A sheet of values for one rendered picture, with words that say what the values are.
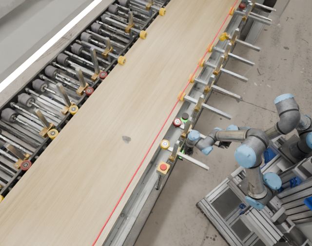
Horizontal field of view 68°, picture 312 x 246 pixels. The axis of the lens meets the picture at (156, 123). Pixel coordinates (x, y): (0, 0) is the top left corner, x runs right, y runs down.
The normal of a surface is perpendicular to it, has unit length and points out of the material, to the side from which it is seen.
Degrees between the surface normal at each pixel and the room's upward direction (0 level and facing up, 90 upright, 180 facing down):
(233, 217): 0
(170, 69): 0
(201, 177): 0
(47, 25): 61
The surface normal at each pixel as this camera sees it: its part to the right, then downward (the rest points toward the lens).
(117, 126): 0.06, -0.49
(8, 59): 0.80, 0.14
